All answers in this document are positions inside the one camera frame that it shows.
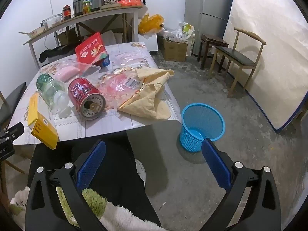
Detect wooden chair dark seat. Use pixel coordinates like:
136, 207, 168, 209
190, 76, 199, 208
209, 28, 267, 99

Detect dark wooden stool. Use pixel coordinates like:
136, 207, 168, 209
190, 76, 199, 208
197, 33, 229, 70

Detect person's white shoe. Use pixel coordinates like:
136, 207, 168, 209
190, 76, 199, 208
135, 159, 147, 183

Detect black seat wooden chair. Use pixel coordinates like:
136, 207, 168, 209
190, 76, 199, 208
0, 82, 27, 130

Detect yellow plastic bag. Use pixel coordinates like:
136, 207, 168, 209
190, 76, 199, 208
138, 14, 165, 35

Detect clear plastic food container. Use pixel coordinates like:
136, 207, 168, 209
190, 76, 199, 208
52, 59, 101, 82

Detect brown cardboard box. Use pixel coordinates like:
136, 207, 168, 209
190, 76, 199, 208
161, 38, 188, 62
56, 29, 77, 46

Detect yellow cardboard box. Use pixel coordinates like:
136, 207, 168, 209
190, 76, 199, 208
27, 92, 59, 150

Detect orange plastic bag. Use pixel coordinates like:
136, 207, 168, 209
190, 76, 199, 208
117, 0, 144, 7

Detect glass bowl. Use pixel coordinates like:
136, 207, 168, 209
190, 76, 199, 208
41, 14, 63, 28

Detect red snack bag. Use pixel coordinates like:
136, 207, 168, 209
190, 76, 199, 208
74, 32, 107, 65

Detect red drink can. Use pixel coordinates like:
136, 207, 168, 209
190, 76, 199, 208
67, 77, 106, 120

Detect grey pillow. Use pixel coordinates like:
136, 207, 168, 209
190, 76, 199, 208
80, 30, 126, 47

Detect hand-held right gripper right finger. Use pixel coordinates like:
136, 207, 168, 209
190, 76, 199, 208
201, 138, 282, 231

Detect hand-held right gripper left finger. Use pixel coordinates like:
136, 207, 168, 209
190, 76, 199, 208
25, 140, 107, 231

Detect white green food package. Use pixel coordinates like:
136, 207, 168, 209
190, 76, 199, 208
182, 24, 195, 39

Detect green label plastic bottle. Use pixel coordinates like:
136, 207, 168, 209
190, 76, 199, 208
36, 73, 70, 112

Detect blue plastic wastebasket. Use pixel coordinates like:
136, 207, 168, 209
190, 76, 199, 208
179, 103, 225, 152

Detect clear plastic bag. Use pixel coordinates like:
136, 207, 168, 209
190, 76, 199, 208
97, 69, 145, 109

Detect white green fluffy robe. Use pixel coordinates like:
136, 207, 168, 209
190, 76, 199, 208
10, 188, 169, 231

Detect dark red sauce jar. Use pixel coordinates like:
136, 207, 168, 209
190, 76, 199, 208
62, 5, 72, 20

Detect grey refrigerator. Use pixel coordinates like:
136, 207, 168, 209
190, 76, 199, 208
184, 0, 237, 56

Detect ceramic bowl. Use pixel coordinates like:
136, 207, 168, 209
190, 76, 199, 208
28, 26, 46, 38

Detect black cloth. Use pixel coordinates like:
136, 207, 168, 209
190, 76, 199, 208
38, 46, 77, 63

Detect grey rice cooker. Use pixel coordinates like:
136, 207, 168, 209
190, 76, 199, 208
73, 0, 104, 17

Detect tan paper bag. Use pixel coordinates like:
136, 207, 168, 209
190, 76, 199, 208
117, 68, 175, 121

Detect person's leg black trousers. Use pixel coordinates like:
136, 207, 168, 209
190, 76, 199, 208
28, 132, 162, 227

